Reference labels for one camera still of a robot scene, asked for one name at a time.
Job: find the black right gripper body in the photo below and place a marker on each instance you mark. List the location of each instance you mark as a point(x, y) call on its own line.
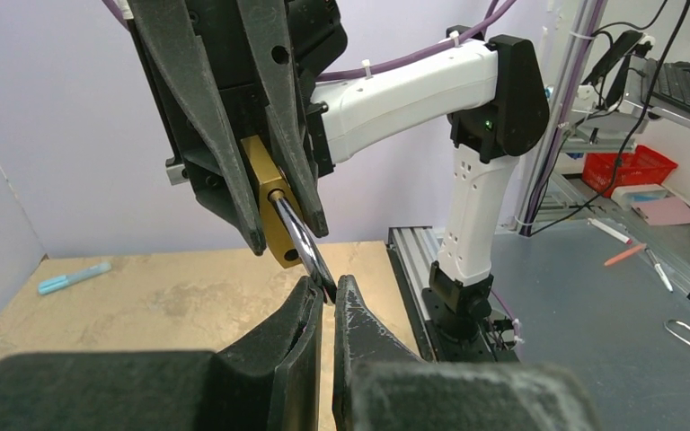
point(317, 40)

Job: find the red plastic basket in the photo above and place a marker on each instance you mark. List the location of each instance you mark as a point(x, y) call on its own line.
point(644, 166)

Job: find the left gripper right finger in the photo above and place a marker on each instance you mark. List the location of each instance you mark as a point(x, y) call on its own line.
point(380, 384)

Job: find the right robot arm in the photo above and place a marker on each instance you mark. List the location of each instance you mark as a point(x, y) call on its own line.
point(492, 94)

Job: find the large brass padlock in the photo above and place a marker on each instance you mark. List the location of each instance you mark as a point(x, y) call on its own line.
point(288, 238)

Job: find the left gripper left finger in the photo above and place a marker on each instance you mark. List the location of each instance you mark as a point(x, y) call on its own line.
point(266, 380)

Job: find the light blue marker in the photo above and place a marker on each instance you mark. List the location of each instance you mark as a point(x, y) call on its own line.
point(55, 284)

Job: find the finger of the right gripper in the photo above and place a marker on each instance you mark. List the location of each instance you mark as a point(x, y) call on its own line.
point(266, 27)
point(182, 61)

